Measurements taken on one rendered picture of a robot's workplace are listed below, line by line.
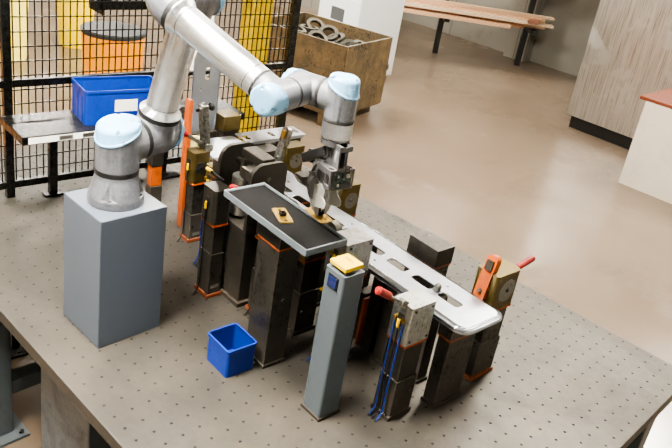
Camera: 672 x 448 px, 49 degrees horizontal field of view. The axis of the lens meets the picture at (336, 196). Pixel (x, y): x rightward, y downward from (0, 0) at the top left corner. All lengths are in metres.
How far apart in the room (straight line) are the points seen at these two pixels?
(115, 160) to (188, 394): 0.64
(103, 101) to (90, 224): 0.85
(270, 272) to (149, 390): 0.44
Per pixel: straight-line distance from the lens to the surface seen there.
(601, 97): 7.46
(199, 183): 2.64
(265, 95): 1.63
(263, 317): 2.09
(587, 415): 2.34
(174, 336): 2.26
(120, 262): 2.09
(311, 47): 6.12
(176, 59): 1.98
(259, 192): 2.08
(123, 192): 2.03
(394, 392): 2.01
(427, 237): 2.29
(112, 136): 1.98
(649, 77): 7.26
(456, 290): 2.11
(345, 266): 1.77
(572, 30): 10.04
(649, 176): 6.38
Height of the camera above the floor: 2.03
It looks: 24 degrees down
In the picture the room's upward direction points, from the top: 10 degrees clockwise
